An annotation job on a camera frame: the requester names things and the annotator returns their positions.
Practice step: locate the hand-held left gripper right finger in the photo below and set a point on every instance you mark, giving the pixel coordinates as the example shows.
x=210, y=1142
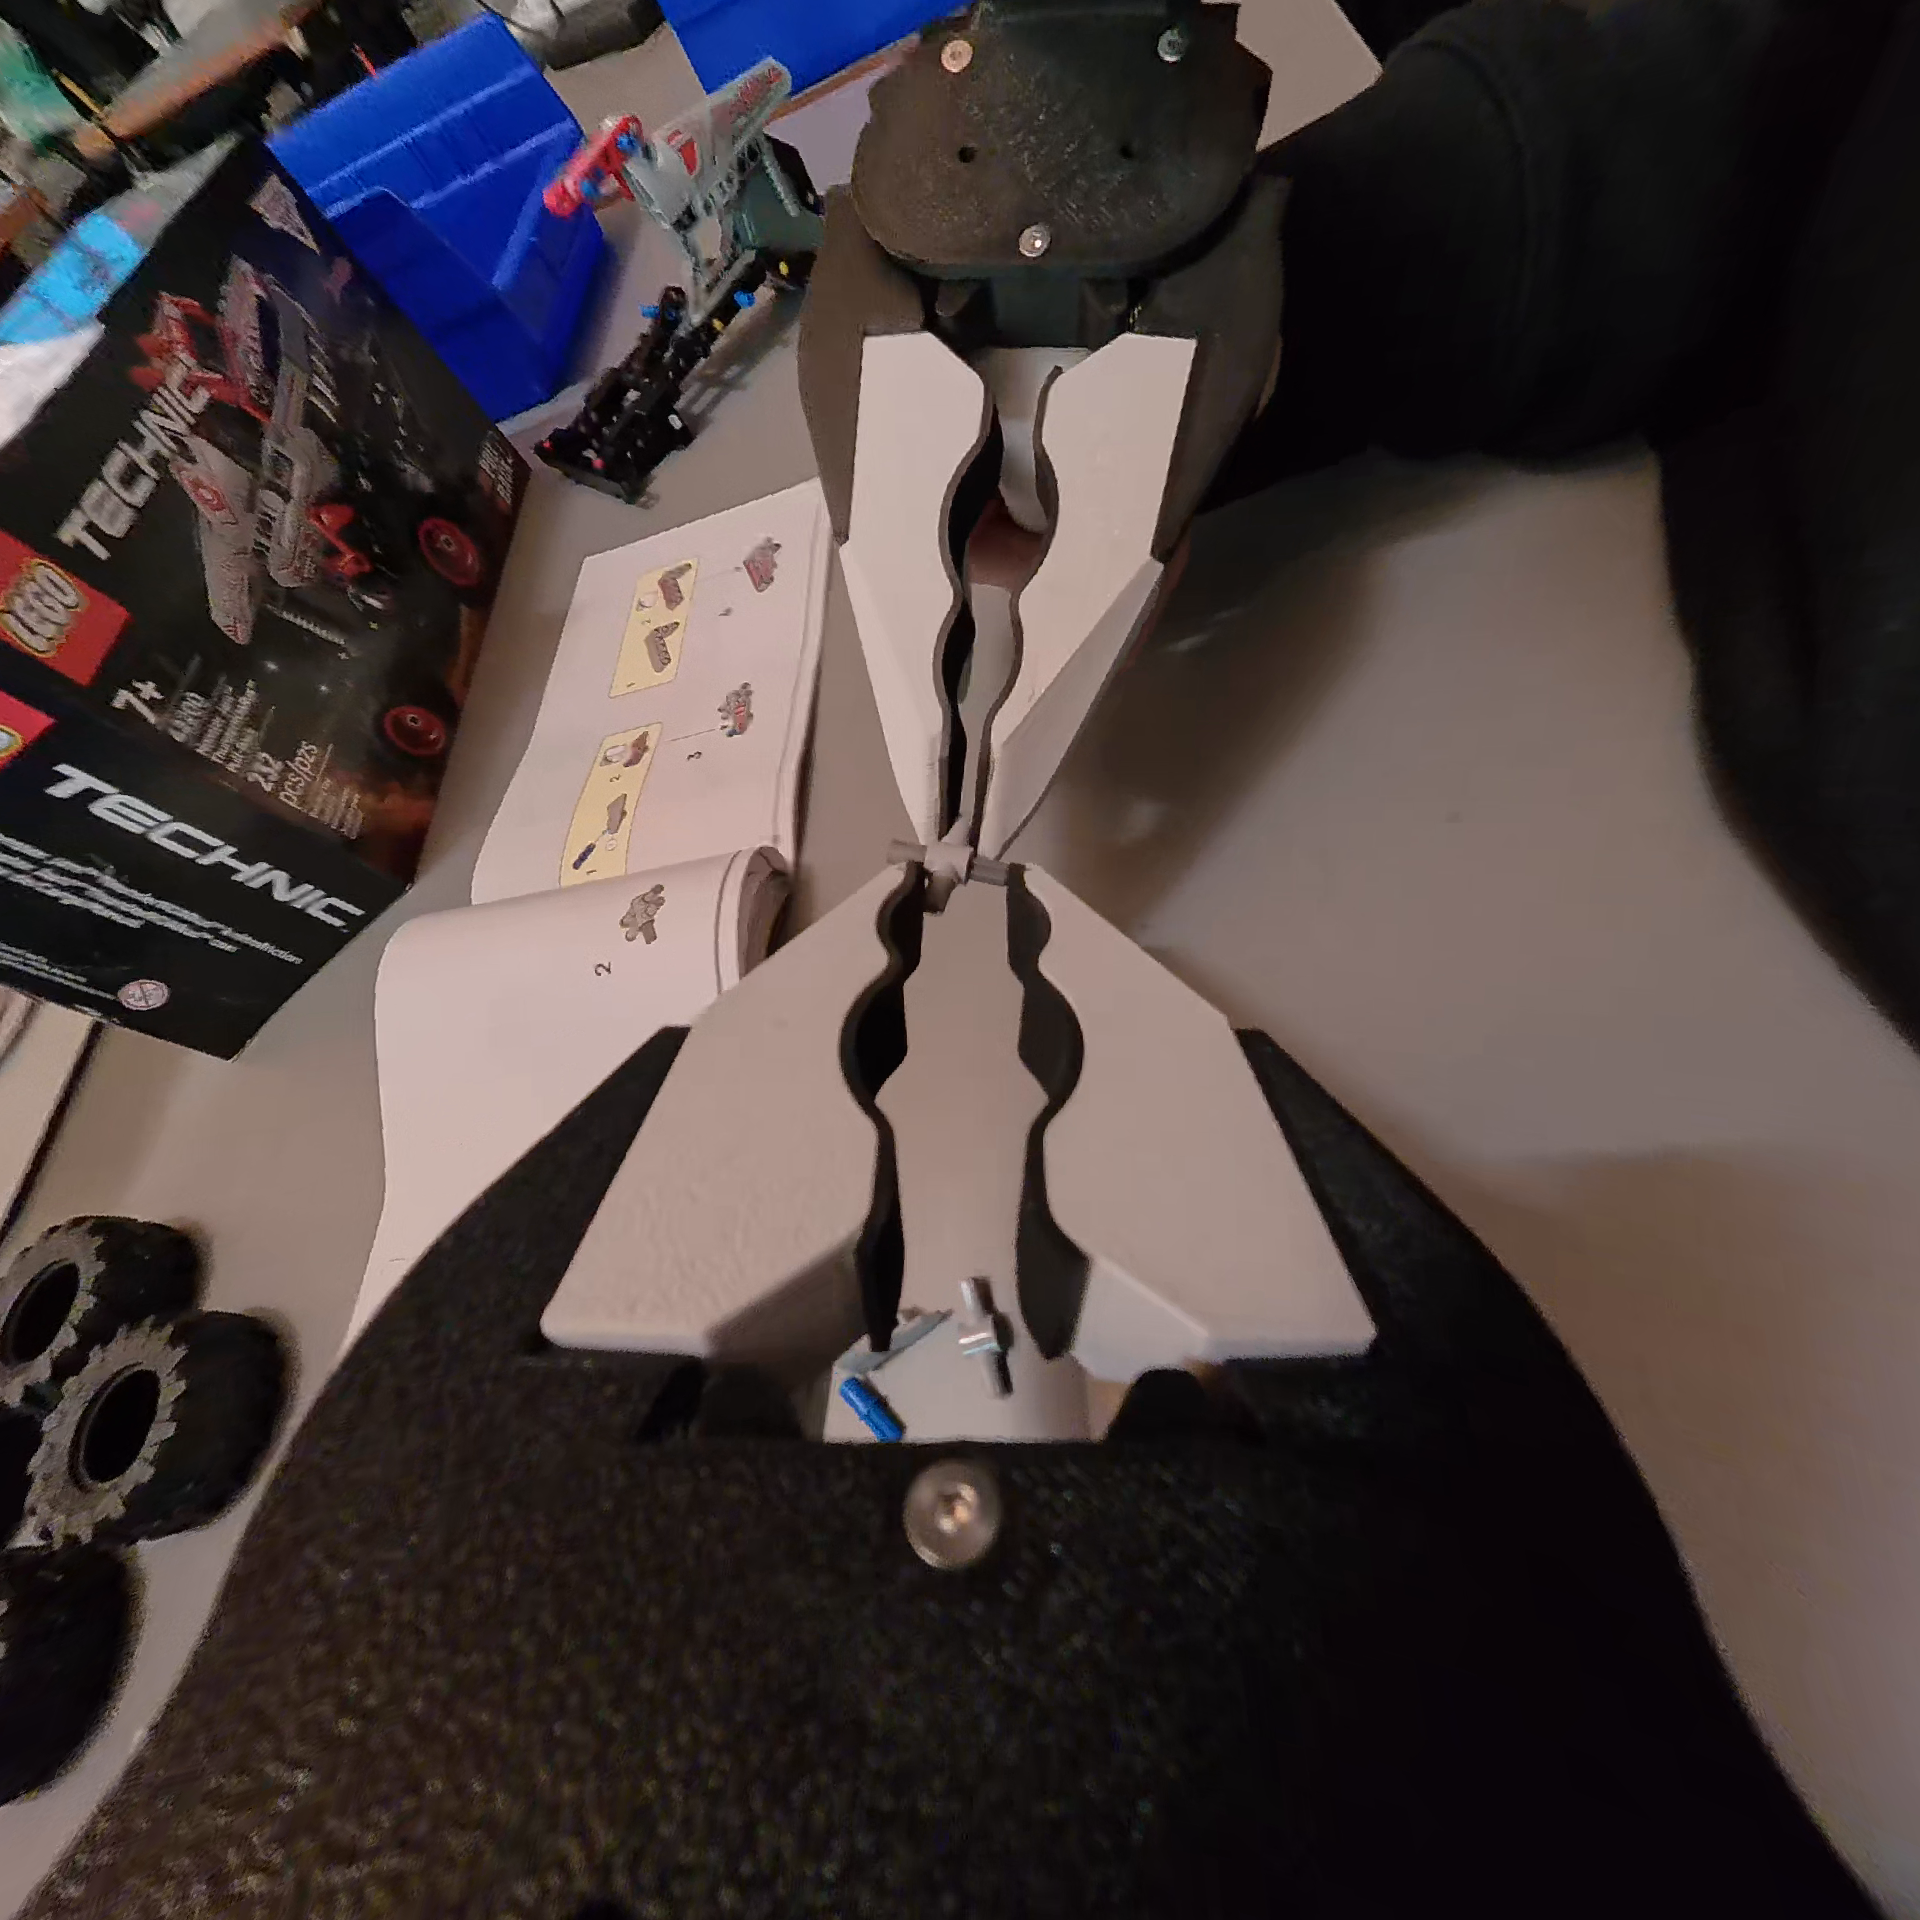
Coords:
x=1200, y=1184

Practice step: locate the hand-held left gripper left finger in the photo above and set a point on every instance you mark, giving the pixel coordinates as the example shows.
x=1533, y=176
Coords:
x=720, y=1171

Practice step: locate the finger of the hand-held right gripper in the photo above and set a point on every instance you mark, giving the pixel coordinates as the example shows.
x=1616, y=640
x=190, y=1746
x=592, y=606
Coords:
x=1119, y=481
x=901, y=494

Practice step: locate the grey toy connector piece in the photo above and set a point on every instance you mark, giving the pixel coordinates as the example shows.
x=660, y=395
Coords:
x=949, y=866

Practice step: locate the person's right forearm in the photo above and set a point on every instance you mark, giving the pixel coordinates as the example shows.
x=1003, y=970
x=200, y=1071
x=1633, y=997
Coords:
x=1500, y=255

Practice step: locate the small flat grey toy piece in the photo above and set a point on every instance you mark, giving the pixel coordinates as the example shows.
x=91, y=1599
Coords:
x=915, y=1339

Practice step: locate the small grey toy axle pin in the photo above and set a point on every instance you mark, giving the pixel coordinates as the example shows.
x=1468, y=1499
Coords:
x=987, y=1328

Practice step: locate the small blue toy pin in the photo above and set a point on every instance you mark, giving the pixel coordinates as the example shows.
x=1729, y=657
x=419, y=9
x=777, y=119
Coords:
x=870, y=1407

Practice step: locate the small blue plastic bin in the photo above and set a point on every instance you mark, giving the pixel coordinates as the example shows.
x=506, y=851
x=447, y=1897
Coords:
x=780, y=23

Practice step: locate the partly built toy truck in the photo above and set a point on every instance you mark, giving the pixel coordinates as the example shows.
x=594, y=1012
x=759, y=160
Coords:
x=690, y=255

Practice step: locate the open instruction booklet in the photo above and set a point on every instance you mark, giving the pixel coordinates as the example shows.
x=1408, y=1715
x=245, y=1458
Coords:
x=660, y=704

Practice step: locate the large blue plastic bin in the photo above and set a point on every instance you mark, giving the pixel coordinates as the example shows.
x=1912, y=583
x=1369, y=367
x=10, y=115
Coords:
x=451, y=195

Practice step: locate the black toy tyre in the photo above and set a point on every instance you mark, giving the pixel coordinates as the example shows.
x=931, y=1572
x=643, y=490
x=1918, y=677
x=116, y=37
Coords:
x=12, y=1470
x=181, y=1424
x=61, y=1665
x=91, y=1291

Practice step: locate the black toy set box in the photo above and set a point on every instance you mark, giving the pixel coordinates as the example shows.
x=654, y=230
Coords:
x=225, y=630

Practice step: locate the person's dark hoodie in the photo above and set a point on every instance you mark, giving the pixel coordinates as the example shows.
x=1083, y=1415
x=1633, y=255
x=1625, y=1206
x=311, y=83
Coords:
x=1815, y=720

